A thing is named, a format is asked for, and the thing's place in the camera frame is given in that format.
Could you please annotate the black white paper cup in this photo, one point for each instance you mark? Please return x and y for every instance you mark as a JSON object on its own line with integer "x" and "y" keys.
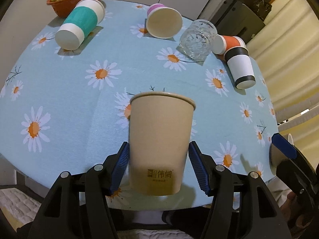
{"x": 240, "y": 66}

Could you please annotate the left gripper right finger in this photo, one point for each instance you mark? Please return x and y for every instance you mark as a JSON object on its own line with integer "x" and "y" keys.
{"x": 242, "y": 205}

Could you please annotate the blue daisy tablecloth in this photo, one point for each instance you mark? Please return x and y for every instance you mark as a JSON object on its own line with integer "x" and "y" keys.
{"x": 68, "y": 110}

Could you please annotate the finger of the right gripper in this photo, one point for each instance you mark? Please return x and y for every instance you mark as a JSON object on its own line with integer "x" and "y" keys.
{"x": 282, "y": 150}

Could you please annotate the brown kraft paper cup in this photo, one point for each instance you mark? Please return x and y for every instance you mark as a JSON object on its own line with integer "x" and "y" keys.
{"x": 159, "y": 134}

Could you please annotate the cream yellow curtain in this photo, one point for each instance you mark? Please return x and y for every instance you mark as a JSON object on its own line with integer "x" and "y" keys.
{"x": 286, "y": 50}

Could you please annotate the pink white paper cup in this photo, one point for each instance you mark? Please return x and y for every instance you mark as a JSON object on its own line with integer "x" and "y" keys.
{"x": 163, "y": 22}

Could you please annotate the teal white paper cup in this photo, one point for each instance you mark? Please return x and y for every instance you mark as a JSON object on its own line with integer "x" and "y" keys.
{"x": 79, "y": 23}

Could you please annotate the dark grey suitcase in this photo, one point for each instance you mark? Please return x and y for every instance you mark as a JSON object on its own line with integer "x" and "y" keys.
{"x": 232, "y": 18}

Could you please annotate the orange white paper cup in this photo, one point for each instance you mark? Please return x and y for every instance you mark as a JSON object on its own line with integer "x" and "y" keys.
{"x": 223, "y": 43}

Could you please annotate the clear glass tumbler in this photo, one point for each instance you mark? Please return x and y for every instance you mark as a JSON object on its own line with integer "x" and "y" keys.
{"x": 196, "y": 42}

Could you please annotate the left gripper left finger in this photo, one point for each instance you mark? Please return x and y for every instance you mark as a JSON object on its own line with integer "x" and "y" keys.
{"x": 76, "y": 206}

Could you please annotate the right hand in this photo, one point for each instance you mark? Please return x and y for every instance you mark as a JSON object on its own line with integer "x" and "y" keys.
{"x": 298, "y": 218}

